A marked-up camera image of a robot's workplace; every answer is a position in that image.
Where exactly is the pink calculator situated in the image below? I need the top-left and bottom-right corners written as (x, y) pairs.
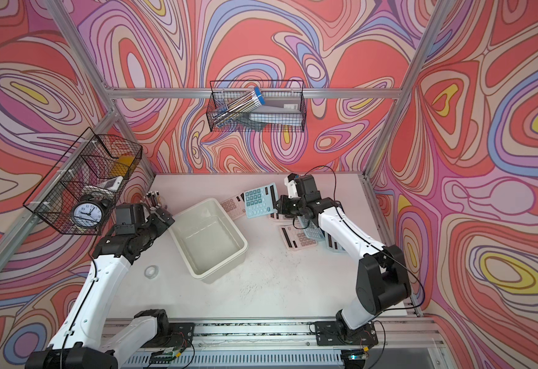
top-left (221, 195), bottom-right (246, 221)
top-left (278, 225), bottom-right (319, 252)

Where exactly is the light blue calculator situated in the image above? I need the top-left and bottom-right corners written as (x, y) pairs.
top-left (325, 233), bottom-right (346, 253)
top-left (244, 183), bottom-right (277, 219)
top-left (297, 217), bottom-right (325, 242)

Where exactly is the white plastic storage box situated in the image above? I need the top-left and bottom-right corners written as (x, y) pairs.
top-left (169, 198), bottom-right (248, 284)

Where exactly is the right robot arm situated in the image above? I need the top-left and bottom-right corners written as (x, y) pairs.
top-left (277, 195), bottom-right (412, 331)

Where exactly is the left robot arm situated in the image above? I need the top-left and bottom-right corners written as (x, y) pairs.
top-left (25, 204), bottom-right (174, 368)

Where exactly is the clear pencil cup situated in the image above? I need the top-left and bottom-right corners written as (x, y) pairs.
top-left (144, 192), bottom-right (165, 212)

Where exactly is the clear tape roll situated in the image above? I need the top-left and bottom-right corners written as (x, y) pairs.
top-left (144, 265), bottom-right (160, 280)

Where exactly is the black alarm clock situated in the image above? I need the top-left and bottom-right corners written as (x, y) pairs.
top-left (70, 194), bottom-right (111, 229)

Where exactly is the white notebook in basket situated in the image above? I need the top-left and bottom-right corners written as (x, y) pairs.
top-left (249, 105), bottom-right (304, 126)

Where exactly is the pencil bundle in basket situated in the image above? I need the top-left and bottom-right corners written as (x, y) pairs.
top-left (210, 87), bottom-right (265, 129)

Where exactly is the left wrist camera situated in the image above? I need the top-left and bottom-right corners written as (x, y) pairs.
top-left (114, 203), bottom-right (146, 227)

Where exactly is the black wire basket left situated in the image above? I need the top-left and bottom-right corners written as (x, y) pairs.
top-left (23, 128), bottom-right (143, 235)

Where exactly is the black wire basket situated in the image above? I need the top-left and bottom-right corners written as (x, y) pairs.
top-left (23, 128), bottom-right (143, 235)
top-left (206, 78), bottom-right (307, 132)

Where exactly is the black wire basket back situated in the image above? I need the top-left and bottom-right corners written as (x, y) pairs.
top-left (206, 78), bottom-right (307, 132)

